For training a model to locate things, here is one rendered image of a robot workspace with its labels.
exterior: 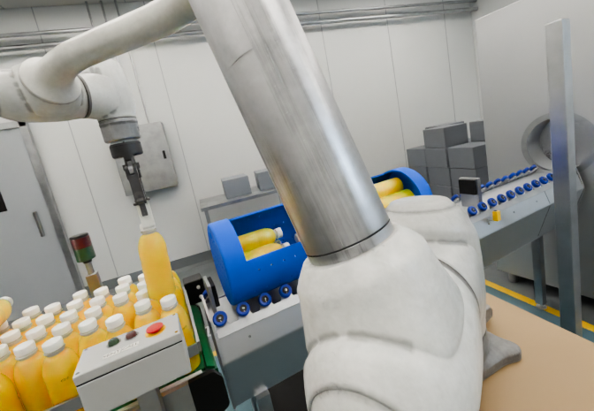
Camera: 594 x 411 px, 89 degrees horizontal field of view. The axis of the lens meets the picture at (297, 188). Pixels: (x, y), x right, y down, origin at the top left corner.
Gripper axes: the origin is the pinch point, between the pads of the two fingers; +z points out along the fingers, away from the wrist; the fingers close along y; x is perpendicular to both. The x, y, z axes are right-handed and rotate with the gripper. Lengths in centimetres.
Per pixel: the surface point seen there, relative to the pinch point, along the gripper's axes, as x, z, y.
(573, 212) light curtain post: -160, 43, -27
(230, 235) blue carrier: -20.9, 13.0, 0.0
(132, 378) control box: 9.6, 28.6, -25.0
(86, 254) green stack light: 25, 14, 42
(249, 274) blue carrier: -22.9, 25.2, -5.2
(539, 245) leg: -213, 87, 14
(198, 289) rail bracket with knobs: -8.6, 36.9, 25.9
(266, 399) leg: -19, 72, 0
